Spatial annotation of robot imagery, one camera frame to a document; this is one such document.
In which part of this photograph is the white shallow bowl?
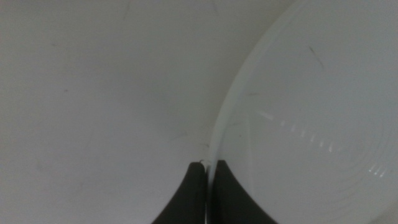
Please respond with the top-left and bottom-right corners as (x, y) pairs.
(206, 0), (398, 224)

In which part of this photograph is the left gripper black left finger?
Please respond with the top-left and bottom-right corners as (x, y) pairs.
(151, 161), (208, 224)

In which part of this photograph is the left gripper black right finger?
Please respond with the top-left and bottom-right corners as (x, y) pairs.
(207, 159), (279, 224)

